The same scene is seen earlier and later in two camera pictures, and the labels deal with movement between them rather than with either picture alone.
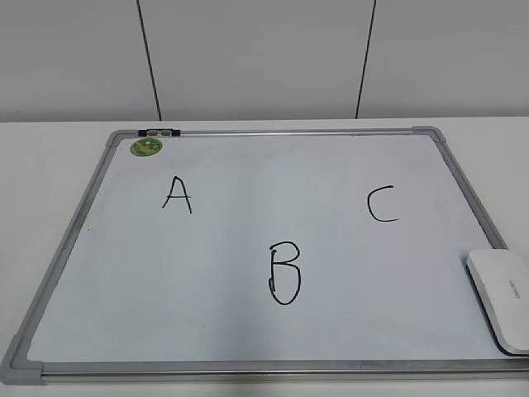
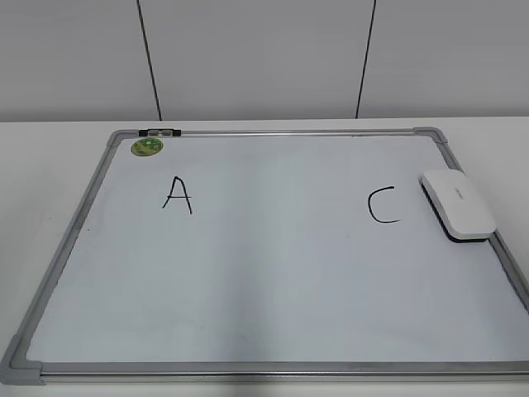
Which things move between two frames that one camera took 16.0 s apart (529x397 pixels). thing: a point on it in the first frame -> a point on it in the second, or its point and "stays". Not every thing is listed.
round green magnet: x=146 y=146 stays
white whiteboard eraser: x=502 y=279 -> x=459 y=208
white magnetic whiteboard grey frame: x=266 y=255 stays
